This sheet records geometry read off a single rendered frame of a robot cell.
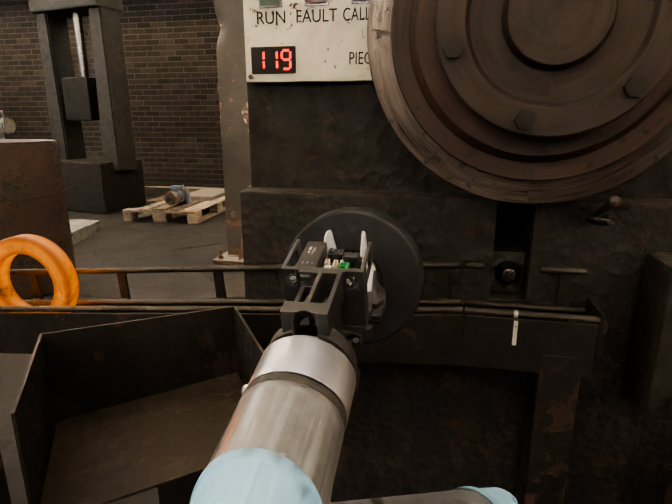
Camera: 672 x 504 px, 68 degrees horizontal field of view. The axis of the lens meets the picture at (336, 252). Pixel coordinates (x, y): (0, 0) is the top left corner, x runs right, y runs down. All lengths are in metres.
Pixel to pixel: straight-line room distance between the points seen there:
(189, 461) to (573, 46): 0.66
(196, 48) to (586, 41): 7.21
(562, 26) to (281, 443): 0.54
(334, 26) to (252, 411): 0.71
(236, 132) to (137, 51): 4.74
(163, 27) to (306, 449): 7.77
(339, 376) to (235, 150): 3.27
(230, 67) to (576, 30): 3.06
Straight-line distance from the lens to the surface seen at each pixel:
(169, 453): 0.69
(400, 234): 0.53
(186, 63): 7.77
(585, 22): 0.67
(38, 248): 1.08
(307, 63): 0.91
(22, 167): 3.21
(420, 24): 0.71
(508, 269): 0.89
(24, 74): 9.32
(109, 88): 5.95
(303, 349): 0.35
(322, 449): 0.31
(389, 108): 0.74
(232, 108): 3.57
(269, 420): 0.31
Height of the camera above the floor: 1.00
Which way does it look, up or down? 15 degrees down
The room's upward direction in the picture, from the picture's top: straight up
